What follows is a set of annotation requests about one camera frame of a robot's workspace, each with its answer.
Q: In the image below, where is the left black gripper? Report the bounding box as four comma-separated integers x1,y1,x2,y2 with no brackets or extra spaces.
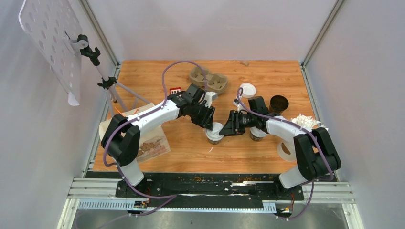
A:
189,102,216,131

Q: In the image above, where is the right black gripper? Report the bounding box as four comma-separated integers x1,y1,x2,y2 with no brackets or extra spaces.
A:
219,110,256,136

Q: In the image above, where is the white plastic cup lid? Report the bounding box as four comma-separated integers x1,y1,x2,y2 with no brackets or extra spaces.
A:
250,127,268,138

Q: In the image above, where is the dark brown plastic cup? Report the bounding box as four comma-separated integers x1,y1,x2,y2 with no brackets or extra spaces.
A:
250,134,263,141

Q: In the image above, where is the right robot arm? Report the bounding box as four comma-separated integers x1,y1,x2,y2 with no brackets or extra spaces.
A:
219,96,341,199

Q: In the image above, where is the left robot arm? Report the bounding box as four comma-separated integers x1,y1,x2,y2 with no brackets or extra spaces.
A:
101,84,218,197

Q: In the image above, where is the stack of white lids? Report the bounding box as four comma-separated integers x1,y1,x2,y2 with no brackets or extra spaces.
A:
240,83,256,98

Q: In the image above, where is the cardboard cup carrier tray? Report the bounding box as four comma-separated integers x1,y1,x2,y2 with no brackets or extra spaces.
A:
189,66,229,95

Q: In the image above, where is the red toy block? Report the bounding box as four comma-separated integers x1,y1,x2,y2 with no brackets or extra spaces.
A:
169,87,181,95

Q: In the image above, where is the white paper bakery bag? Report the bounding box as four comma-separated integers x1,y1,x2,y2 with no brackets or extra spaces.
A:
98,103,171,164

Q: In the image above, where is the white straw holder cup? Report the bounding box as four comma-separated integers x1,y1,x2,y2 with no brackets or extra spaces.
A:
277,140,296,162

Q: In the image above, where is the wrapped white straws bundle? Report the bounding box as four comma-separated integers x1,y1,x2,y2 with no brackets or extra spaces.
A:
290,114,329,131

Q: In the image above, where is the tripod stand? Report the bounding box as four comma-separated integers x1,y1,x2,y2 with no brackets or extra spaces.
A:
63,32,151,116

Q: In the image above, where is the perforated white panel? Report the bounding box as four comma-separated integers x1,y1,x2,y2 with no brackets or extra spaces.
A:
19,0,82,106

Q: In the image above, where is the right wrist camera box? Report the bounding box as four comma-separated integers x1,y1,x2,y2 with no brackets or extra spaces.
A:
233,98,249,112

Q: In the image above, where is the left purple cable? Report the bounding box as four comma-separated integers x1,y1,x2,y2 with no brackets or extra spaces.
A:
103,61,210,167

